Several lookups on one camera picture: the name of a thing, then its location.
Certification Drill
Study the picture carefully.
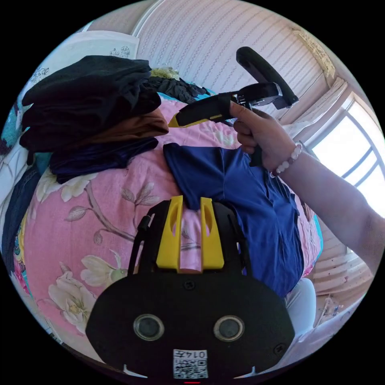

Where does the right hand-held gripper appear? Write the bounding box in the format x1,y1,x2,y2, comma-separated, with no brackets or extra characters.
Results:
167,81,285,168

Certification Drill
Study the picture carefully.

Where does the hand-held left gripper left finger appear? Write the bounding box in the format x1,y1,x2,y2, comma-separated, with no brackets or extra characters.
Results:
156,195,183,274

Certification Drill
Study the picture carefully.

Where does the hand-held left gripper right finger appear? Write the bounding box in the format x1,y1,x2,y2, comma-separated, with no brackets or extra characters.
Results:
199,197,225,274

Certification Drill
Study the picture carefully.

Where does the dark blue short sleeve shirt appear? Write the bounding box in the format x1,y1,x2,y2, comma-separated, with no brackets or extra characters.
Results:
162,142,305,299

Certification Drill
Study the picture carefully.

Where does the person's right forearm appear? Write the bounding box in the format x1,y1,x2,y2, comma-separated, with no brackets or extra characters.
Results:
270,143,385,276

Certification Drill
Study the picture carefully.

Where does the person's right hand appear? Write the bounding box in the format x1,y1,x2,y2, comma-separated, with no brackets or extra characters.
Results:
229,101,303,178

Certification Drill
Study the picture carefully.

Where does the bed with pink floral sheet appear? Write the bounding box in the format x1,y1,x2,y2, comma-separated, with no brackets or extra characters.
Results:
0,90,325,363

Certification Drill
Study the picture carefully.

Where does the pile of clothes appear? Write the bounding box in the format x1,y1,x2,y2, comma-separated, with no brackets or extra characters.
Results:
19,55,212,184

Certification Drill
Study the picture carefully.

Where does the person's body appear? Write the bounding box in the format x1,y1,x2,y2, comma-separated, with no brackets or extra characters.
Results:
284,277,319,336

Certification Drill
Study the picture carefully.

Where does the white printed pillow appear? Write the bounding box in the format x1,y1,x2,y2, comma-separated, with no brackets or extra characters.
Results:
36,30,141,79

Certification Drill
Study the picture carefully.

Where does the window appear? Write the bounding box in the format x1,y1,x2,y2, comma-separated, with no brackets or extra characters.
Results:
310,100,385,219

